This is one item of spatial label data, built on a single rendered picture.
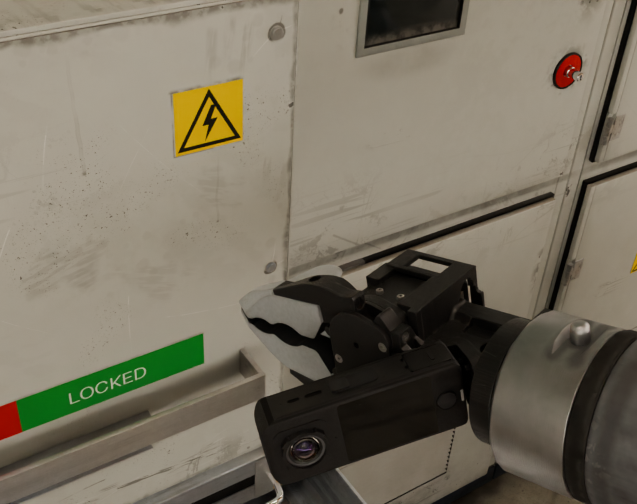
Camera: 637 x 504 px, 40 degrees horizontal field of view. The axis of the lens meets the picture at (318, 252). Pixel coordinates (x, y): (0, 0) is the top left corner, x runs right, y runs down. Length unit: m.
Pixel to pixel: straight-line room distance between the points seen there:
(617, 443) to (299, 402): 0.16
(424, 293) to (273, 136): 0.22
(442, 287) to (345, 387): 0.09
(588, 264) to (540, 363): 1.36
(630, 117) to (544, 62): 0.29
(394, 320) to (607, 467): 0.14
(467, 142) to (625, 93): 0.35
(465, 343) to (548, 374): 0.07
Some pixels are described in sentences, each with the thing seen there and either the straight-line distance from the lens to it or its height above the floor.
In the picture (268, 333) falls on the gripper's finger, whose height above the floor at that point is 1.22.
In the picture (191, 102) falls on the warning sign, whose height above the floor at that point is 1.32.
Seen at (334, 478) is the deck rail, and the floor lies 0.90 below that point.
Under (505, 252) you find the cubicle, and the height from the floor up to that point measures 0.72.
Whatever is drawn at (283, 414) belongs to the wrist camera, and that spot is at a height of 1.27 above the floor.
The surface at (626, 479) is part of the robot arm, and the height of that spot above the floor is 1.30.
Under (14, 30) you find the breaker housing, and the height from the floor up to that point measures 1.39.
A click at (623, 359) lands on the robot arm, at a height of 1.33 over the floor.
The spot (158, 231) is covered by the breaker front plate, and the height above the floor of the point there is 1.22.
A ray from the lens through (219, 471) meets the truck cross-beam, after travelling 0.89.
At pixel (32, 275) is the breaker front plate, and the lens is 0.66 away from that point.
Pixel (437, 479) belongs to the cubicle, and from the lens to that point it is 1.93.
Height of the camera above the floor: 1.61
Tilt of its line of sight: 36 degrees down
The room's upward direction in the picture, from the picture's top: 4 degrees clockwise
